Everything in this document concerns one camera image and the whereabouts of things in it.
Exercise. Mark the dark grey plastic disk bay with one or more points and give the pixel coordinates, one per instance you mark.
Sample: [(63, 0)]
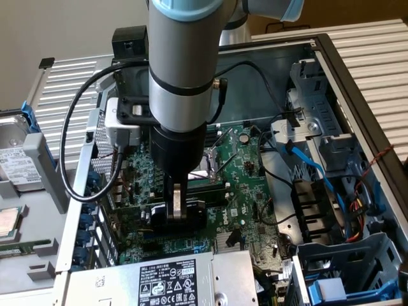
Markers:
[(350, 255)]

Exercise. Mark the metal disk bay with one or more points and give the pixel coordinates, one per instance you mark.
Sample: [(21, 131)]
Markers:
[(318, 105)]

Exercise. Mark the short black expansion slot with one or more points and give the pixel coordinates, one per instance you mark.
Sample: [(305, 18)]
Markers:
[(156, 248)]

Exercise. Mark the blue plastic latch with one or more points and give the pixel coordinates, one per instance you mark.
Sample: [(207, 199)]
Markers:
[(379, 197)]

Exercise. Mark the green graphics card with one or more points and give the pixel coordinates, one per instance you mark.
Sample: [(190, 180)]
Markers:
[(194, 216)]

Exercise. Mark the blue disk carrier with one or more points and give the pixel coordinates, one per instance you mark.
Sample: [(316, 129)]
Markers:
[(30, 118)]

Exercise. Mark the CPU socket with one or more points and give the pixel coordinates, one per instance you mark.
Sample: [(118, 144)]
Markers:
[(210, 159)]

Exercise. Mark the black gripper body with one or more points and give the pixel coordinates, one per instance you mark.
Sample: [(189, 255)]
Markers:
[(178, 150)]

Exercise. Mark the grey plastic parts rack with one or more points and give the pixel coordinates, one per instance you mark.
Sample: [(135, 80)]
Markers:
[(41, 178)]

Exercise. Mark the silver power supply unit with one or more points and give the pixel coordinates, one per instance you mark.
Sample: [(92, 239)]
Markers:
[(121, 280)]

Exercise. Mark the grey plastic block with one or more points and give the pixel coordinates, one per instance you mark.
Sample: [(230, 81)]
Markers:
[(331, 289)]

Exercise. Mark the silver chipset heat sink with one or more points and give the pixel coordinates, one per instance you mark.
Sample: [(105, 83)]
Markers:
[(223, 243)]

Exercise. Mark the black box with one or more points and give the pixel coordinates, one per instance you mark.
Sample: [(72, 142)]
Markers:
[(127, 41)]

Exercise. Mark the open metal PC case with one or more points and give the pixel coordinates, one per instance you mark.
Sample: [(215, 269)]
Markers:
[(248, 102)]

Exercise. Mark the small black table cap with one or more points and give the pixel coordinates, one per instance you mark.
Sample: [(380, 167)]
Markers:
[(46, 62)]

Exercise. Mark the green Dell motherboard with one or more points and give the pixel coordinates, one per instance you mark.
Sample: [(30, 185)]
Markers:
[(245, 194)]

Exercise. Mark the CPU with silver lid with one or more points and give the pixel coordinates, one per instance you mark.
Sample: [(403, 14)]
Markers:
[(8, 223)]

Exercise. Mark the blue disk tray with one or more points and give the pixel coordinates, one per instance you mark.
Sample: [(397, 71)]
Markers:
[(313, 291)]

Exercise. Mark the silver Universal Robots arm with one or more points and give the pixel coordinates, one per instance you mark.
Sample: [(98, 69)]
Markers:
[(181, 48)]

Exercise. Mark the black case fan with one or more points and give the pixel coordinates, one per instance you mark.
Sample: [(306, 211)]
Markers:
[(312, 207)]

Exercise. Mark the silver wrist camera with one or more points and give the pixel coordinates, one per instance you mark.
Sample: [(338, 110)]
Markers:
[(122, 127)]

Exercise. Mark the socket locking lever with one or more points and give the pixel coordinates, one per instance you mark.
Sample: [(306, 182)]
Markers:
[(221, 141)]

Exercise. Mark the loose green RAM stick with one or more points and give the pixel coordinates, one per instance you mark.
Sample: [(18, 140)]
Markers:
[(19, 248)]

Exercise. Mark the blue card latch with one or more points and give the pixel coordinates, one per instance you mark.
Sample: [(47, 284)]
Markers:
[(92, 180), (86, 220), (89, 207), (84, 238), (81, 255)]

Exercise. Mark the small black case switch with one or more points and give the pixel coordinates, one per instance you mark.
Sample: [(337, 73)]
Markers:
[(90, 135)]

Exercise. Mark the coin battery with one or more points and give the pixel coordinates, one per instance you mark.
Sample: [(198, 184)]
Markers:
[(244, 138)]

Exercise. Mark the black camera bracket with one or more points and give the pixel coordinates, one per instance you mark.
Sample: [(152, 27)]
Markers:
[(134, 86)]

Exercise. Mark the silver hard disk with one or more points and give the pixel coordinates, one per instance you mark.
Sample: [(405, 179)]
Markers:
[(16, 153)]

